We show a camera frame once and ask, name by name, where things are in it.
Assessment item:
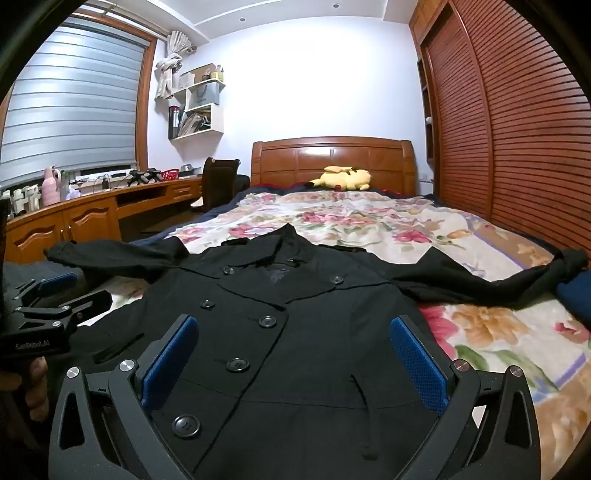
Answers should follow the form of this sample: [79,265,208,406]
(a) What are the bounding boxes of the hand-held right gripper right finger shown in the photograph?
[389,315,542,480]

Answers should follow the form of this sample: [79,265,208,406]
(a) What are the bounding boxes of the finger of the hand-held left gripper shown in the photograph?
[4,272,79,312]
[13,289,113,329]

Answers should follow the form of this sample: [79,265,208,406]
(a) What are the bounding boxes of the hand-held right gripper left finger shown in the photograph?
[48,314,204,480]

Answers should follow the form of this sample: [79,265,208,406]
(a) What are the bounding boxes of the black buttoned coat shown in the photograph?
[44,223,589,480]

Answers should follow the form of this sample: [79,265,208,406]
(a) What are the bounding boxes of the person's left hand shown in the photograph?
[0,356,51,418]

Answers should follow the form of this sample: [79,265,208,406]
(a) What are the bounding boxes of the dark grey cloth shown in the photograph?
[4,261,88,289]

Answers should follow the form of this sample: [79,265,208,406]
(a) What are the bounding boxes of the wooden desk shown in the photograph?
[4,175,206,266]

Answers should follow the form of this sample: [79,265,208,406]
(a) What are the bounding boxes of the floral blanket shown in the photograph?
[83,189,591,480]

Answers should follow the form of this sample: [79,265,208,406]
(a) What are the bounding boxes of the white desk ornament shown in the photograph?
[9,185,44,216]

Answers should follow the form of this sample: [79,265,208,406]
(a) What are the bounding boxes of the pink bottle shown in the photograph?
[42,167,63,205]

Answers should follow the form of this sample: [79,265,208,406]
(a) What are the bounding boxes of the dark blue cloth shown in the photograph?
[555,270,591,330]

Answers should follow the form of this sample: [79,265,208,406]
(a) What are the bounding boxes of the dark brown chair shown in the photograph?
[190,157,242,213]

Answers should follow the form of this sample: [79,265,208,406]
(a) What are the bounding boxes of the grey window blind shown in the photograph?
[0,23,153,190]

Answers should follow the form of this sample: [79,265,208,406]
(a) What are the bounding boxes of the yellow plush toy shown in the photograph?
[308,165,373,191]

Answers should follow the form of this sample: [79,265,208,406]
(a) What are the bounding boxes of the white hanging cloth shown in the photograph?
[154,52,183,100]

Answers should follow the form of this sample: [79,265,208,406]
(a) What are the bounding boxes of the wooden bed headboard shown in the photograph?
[250,137,419,197]

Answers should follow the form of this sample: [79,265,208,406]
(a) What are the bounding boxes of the grey bag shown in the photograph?
[187,79,221,112]

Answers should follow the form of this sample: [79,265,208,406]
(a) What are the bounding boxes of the wooden louvered wardrobe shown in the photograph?
[409,0,591,264]

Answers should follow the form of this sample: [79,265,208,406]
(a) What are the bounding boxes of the white folding fan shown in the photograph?
[166,30,197,55]

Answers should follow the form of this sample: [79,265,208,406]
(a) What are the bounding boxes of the white wall shelf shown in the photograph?
[168,67,227,141]

